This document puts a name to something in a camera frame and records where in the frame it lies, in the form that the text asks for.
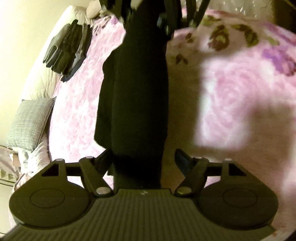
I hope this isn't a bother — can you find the stack of folded clothes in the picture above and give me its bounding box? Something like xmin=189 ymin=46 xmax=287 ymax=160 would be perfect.
xmin=43 ymin=20 xmax=92 ymax=82

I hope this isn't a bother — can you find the pink floral bedspread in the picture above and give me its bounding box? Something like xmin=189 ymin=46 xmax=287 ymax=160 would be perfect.
xmin=14 ymin=7 xmax=296 ymax=241

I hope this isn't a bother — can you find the large cream pillow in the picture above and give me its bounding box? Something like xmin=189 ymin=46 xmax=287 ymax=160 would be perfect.
xmin=20 ymin=6 xmax=93 ymax=101

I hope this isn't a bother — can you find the black garment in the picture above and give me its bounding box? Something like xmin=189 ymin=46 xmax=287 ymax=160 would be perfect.
xmin=94 ymin=1 xmax=169 ymax=189

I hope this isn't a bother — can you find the grey woven cushion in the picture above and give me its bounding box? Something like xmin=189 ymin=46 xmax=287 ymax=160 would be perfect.
xmin=6 ymin=98 xmax=55 ymax=152

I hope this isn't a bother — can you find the small pink pillow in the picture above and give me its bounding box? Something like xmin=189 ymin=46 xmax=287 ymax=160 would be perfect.
xmin=86 ymin=0 xmax=109 ymax=19

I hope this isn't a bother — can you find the white striped sheet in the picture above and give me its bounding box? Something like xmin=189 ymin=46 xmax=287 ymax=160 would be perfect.
xmin=1 ymin=133 xmax=51 ymax=187

